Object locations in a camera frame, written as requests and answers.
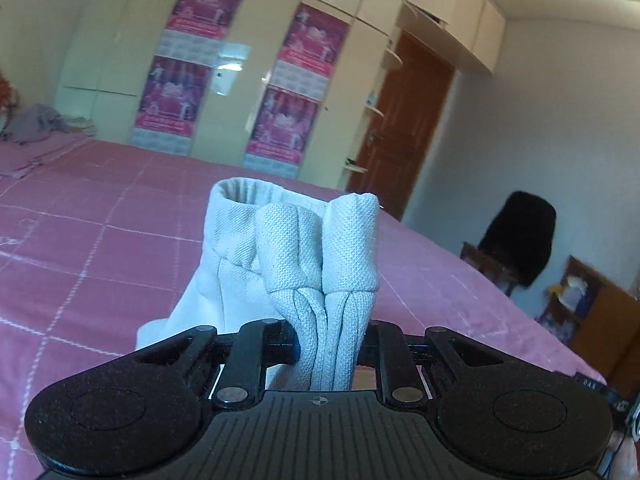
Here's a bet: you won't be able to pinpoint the orange fabric item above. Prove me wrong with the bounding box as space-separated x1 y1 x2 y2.
0 71 20 117

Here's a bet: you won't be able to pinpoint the wooden chair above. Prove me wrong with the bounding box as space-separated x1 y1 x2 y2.
460 240 522 297

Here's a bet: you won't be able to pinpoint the cream wardrobe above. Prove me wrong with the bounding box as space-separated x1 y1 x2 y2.
52 0 507 187

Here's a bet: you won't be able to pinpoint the wooden cabinet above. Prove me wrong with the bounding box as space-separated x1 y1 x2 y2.
565 255 640 382

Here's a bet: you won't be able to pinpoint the pink wall poster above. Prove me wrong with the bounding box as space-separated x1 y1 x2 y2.
161 0 250 58
131 54 211 147
243 85 322 170
276 2 351 102

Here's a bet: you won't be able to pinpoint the colourful soft toys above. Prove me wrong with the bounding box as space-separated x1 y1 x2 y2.
537 270 601 342

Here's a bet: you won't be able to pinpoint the brown wooden door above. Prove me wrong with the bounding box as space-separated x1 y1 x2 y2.
345 30 457 222

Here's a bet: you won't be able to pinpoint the black garment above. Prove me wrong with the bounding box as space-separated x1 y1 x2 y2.
477 190 558 289

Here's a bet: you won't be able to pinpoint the grey clothes pile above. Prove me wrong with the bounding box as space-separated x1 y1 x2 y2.
0 102 99 147

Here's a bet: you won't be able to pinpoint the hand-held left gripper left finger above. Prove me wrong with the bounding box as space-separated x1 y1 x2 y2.
132 318 302 409

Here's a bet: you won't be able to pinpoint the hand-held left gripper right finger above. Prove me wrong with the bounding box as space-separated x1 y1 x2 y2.
356 320 506 407

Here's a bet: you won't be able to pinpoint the pink checked bedspread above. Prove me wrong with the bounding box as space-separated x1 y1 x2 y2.
0 136 608 480

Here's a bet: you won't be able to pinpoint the white pants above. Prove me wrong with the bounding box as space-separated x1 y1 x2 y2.
135 177 381 394

